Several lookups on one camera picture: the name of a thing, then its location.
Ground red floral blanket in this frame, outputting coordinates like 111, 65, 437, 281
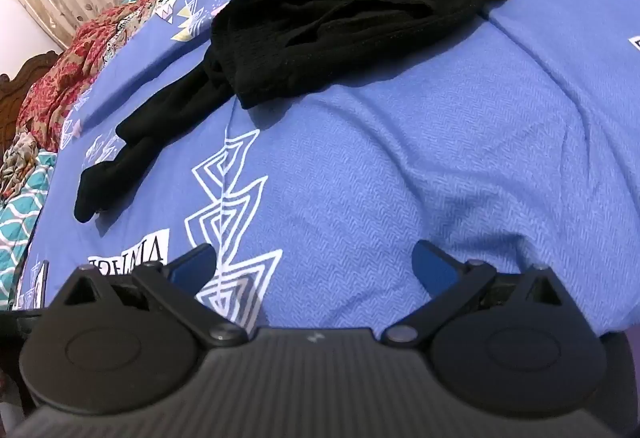
15, 0, 321, 154

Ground carved wooden headboard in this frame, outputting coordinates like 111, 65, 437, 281
0, 49, 63, 139

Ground dark grey object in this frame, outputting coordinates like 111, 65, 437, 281
0, 260, 51, 336

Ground black pants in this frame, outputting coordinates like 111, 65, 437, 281
74, 0, 551, 224

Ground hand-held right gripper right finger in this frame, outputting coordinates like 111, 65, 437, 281
381, 240, 569, 347

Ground blue printed bed sheet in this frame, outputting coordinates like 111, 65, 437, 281
10, 0, 640, 336

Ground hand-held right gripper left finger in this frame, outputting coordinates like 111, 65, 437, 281
64, 243, 249, 347

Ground teal patterned cloth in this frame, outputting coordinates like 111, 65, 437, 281
0, 150, 61, 314

